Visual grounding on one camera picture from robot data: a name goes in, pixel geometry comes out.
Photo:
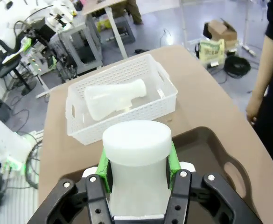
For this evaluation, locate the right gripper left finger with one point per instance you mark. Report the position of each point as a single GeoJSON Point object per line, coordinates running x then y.
{"type": "Point", "coordinates": [96, 198]}

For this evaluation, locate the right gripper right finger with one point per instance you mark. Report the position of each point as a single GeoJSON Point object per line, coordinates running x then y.
{"type": "Point", "coordinates": [180, 198]}

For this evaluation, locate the translucent plastic beaker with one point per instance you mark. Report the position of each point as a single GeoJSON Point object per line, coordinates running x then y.
{"type": "Point", "coordinates": [136, 144]}

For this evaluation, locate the translucent plastic conical flask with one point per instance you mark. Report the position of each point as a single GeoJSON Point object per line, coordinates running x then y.
{"type": "Point", "coordinates": [108, 98]}

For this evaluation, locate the person's right forearm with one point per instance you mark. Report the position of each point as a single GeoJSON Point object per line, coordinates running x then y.
{"type": "Point", "coordinates": [264, 70]}

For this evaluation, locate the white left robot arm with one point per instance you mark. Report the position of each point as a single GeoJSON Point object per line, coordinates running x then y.
{"type": "Point", "coordinates": [5, 140]}

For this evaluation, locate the person's right hand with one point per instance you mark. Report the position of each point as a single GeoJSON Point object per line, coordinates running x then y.
{"type": "Point", "coordinates": [252, 110]}

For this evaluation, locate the dark brown plastic tray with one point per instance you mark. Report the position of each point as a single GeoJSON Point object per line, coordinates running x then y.
{"type": "Point", "coordinates": [208, 151]}

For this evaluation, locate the white perforated plastic basket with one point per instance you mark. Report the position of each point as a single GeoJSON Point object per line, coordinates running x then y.
{"type": "Point", "coordinates": [150, 109]}

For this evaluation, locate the green and white bag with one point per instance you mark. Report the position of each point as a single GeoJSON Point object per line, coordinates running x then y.
{"type": "Point", "coordinates": [212, 50]}

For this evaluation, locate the black office chair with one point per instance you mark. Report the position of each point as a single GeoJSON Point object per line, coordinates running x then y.
{"type": "Point", "coordinates": [8, 67]}

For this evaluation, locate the white power strip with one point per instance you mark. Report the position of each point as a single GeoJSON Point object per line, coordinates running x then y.
{"type": "Point", "coordinates": [248, 49]}

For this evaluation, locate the grey plastic stool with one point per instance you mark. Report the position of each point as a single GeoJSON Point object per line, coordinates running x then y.
{"type": "Point", "coordinates": [124, 35]}

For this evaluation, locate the tan table with white leg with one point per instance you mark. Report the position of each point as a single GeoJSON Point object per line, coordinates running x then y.
{"type": "Point", "coordinates": [115, 30]}

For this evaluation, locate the grey metal equipment rack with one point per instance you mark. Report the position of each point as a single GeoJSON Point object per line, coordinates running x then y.
{"type": "Point", "coordinates": [75, 29]}

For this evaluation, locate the brown cardboard box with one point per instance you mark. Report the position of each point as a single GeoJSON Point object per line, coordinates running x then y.
{"type": "Point", "coordinates": [220, 28]}

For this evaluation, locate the person in brown trousers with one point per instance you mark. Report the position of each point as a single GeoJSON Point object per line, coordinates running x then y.
{"type": "Point", "coordinates": [135, 11]}

